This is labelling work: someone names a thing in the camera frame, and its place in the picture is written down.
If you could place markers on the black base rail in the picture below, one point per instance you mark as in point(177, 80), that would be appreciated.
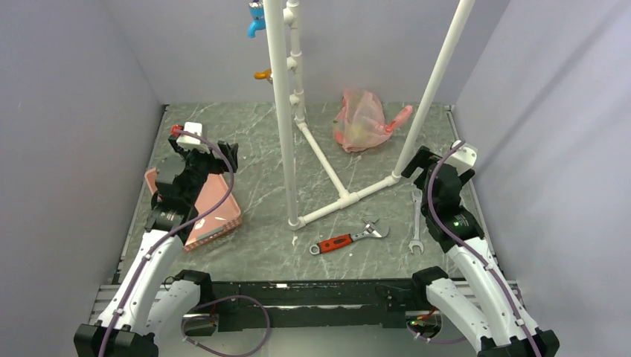
point(238, 305)

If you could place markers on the white PVC pipe frame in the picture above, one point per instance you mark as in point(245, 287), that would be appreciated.
point(283, 26)

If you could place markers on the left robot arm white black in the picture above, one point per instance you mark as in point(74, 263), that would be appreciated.
point(134, 320)

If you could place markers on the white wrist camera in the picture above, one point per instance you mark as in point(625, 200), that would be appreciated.
point(188, 135)
point(464, 158)

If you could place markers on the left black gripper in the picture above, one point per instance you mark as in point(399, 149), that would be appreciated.
point(218, 167)

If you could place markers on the silver open end wrench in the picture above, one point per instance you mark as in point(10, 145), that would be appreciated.
point(415, 241)

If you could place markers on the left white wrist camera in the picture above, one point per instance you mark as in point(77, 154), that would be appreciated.
point(188, 135)

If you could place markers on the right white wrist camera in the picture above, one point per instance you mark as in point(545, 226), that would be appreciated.
point(464, 158)

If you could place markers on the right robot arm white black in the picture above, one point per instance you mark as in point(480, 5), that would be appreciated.
point(497, 324)

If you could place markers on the pink plastic bag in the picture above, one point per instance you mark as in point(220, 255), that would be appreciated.
point(361, 123)

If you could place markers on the red handled adjustable wrench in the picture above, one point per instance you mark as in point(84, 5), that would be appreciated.
point(372, 229)

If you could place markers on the blue faucet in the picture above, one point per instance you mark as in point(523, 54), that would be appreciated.
point(257, 12)

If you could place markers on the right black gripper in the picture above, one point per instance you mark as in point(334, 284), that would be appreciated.
point(423, 159)

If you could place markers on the orange faucet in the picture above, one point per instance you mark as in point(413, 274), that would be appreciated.
point(266, 75)

